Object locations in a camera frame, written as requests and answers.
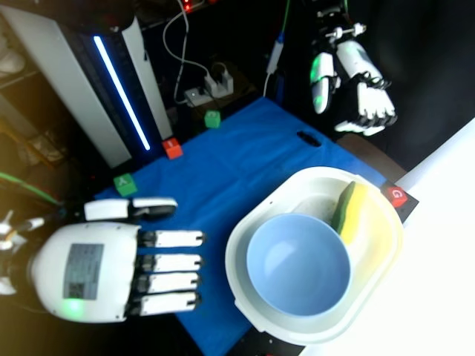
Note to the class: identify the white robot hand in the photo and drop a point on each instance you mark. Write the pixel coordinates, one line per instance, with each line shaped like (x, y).
(356, 59)
(92, 267)

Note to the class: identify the yellow green sponge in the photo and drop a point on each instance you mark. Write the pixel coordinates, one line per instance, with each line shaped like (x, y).
(356, 211)

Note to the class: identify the light blue bowl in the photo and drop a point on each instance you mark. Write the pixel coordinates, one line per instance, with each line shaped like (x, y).
(297, 267)

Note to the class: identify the white plastic drain basin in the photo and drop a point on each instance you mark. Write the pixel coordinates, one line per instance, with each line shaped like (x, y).
(371, 267)

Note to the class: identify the green letter Y block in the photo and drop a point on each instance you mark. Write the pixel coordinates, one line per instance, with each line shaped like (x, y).
(125, 185)

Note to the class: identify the white plug charger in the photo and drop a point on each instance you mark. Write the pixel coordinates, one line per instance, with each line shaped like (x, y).
(219, 84)

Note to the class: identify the red orange toy block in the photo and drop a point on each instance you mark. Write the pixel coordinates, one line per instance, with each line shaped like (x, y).
(172, 150)

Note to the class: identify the red letter G block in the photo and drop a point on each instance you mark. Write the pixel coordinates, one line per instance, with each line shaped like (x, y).
(396, 196)

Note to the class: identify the small green toy block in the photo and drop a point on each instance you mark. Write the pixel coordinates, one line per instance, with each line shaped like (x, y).
(212, 119)

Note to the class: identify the blue table mat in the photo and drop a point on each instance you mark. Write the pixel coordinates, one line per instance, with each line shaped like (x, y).
(230, 155)

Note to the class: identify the white power strip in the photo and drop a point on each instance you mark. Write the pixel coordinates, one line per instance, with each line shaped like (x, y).
(194, 95)

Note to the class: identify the white column with blue light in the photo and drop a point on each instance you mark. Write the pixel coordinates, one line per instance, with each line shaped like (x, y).
(55, 74)

